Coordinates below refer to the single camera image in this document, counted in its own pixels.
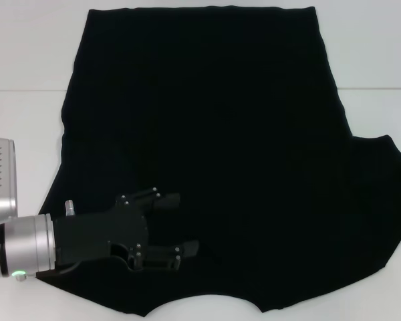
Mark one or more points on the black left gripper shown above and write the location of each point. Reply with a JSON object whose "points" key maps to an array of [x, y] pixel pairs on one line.
{"points": [[100, 234]]}

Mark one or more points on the black shirt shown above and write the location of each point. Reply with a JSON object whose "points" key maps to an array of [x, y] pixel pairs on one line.
{"points": [[220, 117]]}

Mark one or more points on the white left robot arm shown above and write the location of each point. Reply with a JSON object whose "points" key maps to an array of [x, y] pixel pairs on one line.
{"points": [[23, 245]]}

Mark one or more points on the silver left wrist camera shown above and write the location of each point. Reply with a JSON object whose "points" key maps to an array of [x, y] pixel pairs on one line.
{"points": [[0, 177]]}

